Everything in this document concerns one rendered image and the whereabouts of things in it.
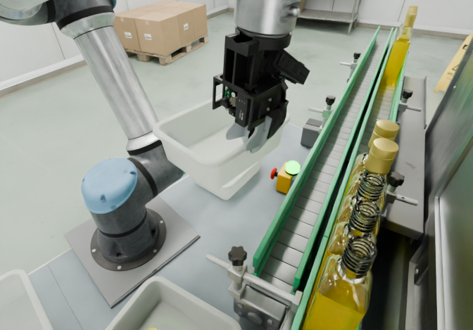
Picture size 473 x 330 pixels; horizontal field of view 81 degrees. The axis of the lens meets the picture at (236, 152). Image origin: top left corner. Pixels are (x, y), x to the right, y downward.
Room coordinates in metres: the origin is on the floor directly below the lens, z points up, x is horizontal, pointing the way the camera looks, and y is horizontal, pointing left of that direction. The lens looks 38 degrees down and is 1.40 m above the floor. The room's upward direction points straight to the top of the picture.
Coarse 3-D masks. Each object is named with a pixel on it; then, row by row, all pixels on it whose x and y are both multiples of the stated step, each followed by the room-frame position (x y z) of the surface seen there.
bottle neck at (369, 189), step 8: (368, 176) 0.28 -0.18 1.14; (376, 176) 0.28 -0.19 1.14; (360, 184) 0.27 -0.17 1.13; (368, 184) 0.26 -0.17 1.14; (376, 184) 0.26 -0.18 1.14; (384, 184) 0.26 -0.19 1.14; (360, 192) 0.27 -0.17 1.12; (368, 192) 0.26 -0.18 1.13; (376, 192) 0.26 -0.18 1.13; (368, 200) 0.26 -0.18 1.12; (376, 200) 0.26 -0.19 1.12
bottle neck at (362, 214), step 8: (360, 200) 0.23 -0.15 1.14; (360, 208) 0.23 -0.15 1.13; (368, 208) 0.23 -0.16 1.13; (376, 208) 0.22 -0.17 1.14; (352, 216) 0.22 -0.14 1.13; (360, 216) 0.21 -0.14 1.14; (368, 216) 0.21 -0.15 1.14; (376, 216) 0.21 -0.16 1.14; (352, 224) 0.22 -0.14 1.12; (360, 224) 0.21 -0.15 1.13; (368, 224) 0.21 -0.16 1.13; (352, 232) 0.21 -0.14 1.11; (360, 232) 0.21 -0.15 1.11; (368, 232) 0.21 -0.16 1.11
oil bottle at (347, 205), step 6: (348, 198) 0.29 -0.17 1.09; (342, 204) 0.28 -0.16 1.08; (348, 204) 0.27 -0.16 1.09; (354, 204) 0.27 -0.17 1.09; (378, 204) 0.27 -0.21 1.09; (342, 210) 0.27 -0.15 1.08; (348, 210) 0.26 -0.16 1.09; (342, 216) 0.26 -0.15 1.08; (348, 216) 0.26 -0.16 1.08; (336, 222) 0.26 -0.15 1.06; (378, 222) 0.25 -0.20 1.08; (378, 228) 0.24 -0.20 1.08; (324, 252) 0.30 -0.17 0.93
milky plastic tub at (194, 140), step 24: (216, 96) 0.55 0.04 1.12; (168, 120) 0.45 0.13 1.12; (192, 120) 0.49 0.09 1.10; (216, 120) 0.53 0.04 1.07; (288, 120) 0.45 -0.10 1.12; (168, 144) 0.38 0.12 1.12; (192, 144) 0.47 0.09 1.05; (216, 144) 0.47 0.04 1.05; (240, 144) 0.47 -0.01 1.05; (192, 168) 0.36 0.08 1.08; (216, 168) 0.33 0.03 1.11; (240, 168) 0.38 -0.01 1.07
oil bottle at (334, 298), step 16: (336, 256) 0.19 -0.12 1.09; (336, 272) 0.17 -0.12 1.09; (368, 272) 0.17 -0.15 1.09; (320, 288) 0.16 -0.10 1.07; (336, 288) 0.15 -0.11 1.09; (352, 288) 0.15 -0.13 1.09; (368, 288) 0.15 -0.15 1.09; (320, 304) 0.15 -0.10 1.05; (336, 304) 0.15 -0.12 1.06; (352, 304) 0.14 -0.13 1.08; (368, 304) 0.14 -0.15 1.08; (320, 320) 0.15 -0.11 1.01; (336, 320) 0.14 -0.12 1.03; (352, 320) 0.14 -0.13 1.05
